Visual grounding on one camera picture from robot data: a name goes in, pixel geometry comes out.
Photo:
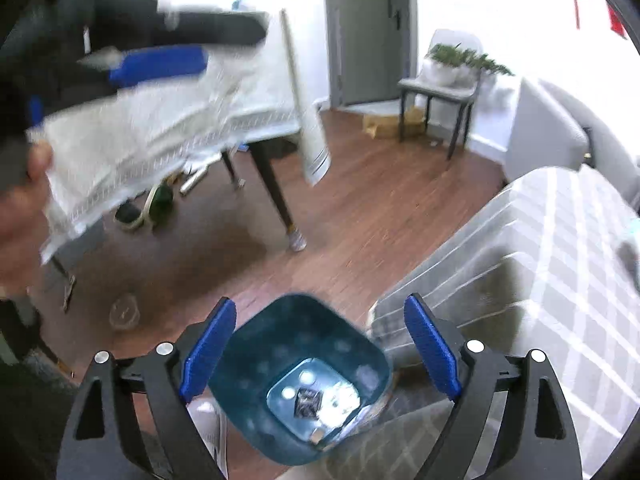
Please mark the potted green plant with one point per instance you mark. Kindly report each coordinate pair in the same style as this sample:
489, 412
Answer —
487, 62
445, 67

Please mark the person's left hand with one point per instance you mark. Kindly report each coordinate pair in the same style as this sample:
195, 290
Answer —
20, 230

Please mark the white printed paper sheet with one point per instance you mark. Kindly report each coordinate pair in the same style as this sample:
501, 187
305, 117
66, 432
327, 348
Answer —
207, 420

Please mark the person's dark clothing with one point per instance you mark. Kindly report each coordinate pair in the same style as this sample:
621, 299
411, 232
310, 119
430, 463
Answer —
25, 425

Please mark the red hanging scroll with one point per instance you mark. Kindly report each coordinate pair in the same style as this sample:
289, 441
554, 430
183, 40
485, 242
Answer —
617, 22

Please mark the grey green door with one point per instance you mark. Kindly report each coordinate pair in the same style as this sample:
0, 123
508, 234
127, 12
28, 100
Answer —
365, 35

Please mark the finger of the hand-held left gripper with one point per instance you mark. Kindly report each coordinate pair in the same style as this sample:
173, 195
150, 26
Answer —
220, 27
160, 65

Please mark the clear round lid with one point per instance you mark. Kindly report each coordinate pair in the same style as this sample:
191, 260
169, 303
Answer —
124, 312

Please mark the grey checked tablecloth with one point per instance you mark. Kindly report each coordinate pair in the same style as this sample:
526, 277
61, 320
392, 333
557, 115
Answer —
550, 285

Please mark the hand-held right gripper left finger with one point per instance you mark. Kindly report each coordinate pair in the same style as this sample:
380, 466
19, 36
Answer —
207, 350

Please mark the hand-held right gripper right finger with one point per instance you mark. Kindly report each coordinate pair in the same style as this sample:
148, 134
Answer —
432, 350

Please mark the flat cardboard box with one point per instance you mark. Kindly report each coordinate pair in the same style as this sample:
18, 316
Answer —
390, 122

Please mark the grey armchair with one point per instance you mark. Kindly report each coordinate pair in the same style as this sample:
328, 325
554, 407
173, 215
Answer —
540, 125

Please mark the dark green slipper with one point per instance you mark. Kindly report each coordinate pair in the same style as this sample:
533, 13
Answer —
157, 205

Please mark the grey chair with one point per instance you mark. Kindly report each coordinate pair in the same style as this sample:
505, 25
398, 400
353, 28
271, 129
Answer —
440, 89

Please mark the beige tablecloth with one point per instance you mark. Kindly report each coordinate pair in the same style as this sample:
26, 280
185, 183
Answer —
175, 120

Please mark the teal trash bin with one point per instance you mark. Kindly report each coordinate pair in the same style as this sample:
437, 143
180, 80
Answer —
250, 360

